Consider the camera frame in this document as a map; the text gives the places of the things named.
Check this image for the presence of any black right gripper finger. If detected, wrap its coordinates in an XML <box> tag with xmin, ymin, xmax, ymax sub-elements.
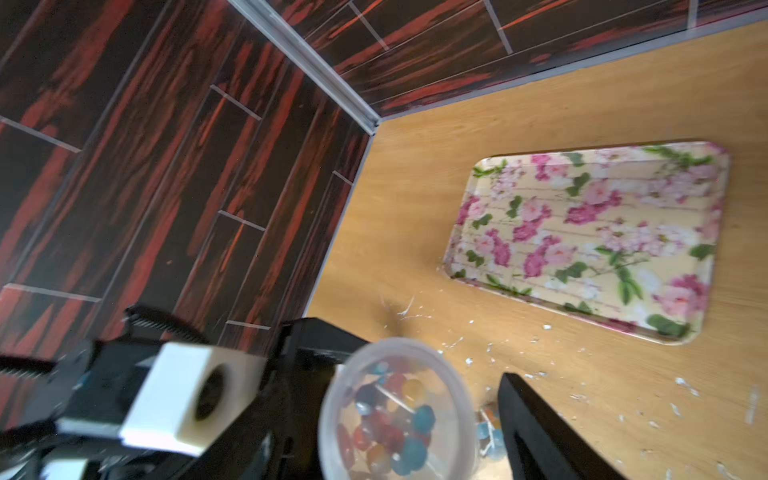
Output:
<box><xmin>497</xmin><ymin>373</ymin><xmax>622</xmax><ymax>480</ymax></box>

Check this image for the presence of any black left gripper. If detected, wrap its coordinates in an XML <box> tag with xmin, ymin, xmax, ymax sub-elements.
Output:
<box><xmin>145</xmin><ymin>318</ymin><xmax>367</xmax><ymax>479</ymax></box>

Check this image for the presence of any clear plastic candy jar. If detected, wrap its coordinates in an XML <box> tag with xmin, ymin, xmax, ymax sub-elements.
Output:
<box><xmin>317</xmin><ymin>337</ymin><xmax>478</xmax><ymax>479</ymax></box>

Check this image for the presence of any left candy jar with lid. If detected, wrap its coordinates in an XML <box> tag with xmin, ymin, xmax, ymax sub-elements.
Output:
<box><xmin>475</xmin><ymin>403</ymin><xmax>507</xmax><ymax>462</ymax></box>

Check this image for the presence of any floral rectangular tray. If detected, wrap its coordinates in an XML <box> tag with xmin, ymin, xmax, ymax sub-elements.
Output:
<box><xmin>443</xmin><ymin>141</ymin><xmax>730</xmax><ymax>345</ymax></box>

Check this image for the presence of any left black corrugated cable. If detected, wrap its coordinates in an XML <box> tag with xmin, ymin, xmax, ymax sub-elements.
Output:
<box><xmin>0</xmin><ymin>304</ymin><xmax>211</xmax><ymax>379</ymax></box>

